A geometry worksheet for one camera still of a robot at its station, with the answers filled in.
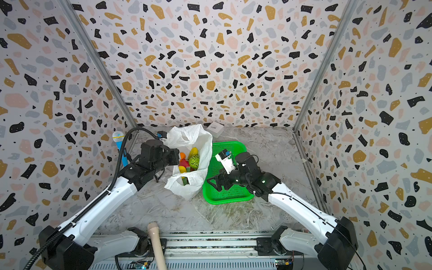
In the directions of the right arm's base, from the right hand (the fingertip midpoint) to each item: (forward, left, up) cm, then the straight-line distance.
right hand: (211, 174), depth 70 cm
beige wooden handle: (-28, +20, -21) cm, 41 cm away
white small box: (+48, +2, -21) cm, 53 cm away
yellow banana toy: (+25, +14, -18) cm, 34 cm away
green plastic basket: (+1, +2, -24) cm, 25 cm away
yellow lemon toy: (+8, +16, -10) cm, 20 cm away
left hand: (+12, +15, +2) cm, 20 cm away
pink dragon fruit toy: (+14, +16, -14) cm, 25 cm away
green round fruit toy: (+13, +11, -11) cm, 20 cm away
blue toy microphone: (+18, +45, +3) cm, 49 cm away
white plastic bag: (-3, +10, -3) cm, 11 cm away
